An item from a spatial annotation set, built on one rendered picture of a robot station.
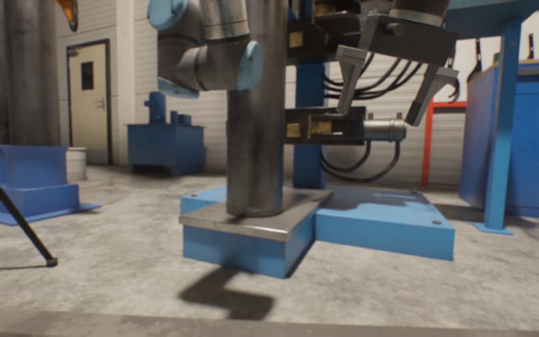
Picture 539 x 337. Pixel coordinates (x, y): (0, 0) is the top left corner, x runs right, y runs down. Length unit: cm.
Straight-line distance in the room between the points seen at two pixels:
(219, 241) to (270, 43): 67
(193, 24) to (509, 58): 147
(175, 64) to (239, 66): 15
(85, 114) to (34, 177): 412
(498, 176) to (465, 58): 191
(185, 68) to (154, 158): 303
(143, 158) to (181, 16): 317
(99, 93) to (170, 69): 500
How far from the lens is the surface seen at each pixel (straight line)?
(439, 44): 51
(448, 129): 332
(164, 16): 65
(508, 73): 174
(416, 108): 54
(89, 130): 580
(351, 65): 47
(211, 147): 394
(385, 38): 47
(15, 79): 190
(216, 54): 57
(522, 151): 221
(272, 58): 95
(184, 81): 62
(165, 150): 347
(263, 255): 86
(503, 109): 171
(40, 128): 185
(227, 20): 56
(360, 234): 115
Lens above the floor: 40
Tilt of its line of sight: 5 degrees down
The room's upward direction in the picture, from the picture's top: 1 degrees clockwise
